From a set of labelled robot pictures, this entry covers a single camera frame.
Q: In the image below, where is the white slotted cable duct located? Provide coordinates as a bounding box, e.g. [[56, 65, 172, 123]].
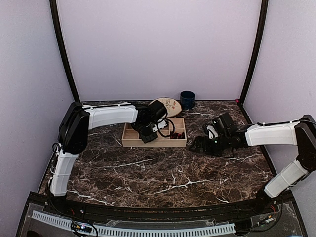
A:
[[31, 210, 236, 237]]

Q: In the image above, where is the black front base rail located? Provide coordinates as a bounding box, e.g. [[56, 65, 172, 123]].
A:
[[50, 197, 258, 221]]

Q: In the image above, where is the cream floral ceramic plate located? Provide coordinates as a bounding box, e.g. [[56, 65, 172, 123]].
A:
[[150, 97, 182, 118]]

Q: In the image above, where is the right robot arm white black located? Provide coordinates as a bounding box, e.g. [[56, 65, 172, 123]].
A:
[[189, 113, 316, 214]]

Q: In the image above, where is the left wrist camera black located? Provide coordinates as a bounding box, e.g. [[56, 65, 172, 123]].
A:
[[148, 100, 167, 121]]

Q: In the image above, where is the dark blue mug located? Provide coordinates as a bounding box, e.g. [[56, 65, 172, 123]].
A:
[[180, 91, 195, 110]]

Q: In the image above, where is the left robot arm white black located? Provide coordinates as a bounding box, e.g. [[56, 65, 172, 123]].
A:
[[49, 101, 167, 215]]

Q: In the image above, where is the left black frame post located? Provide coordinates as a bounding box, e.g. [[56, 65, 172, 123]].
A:
[[49, 0, 80, 102]]

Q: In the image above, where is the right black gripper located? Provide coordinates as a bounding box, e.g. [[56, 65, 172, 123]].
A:
[[189, 133, 231, 157]]

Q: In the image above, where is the argyle black red orange sock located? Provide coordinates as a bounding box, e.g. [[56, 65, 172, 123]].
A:
[[170, 132, 185, 139]]

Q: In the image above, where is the right black frame post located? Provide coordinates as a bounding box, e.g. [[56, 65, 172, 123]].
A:
[[239, 0, 269, 105]]

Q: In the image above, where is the wooden compartment tray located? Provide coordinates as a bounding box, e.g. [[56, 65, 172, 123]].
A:
[[121, 118, 187, 148]]

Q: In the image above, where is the black frame post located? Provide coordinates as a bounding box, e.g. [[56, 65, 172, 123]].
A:
[[49, 0, 80, 102], [239, 0, 269, 105]]

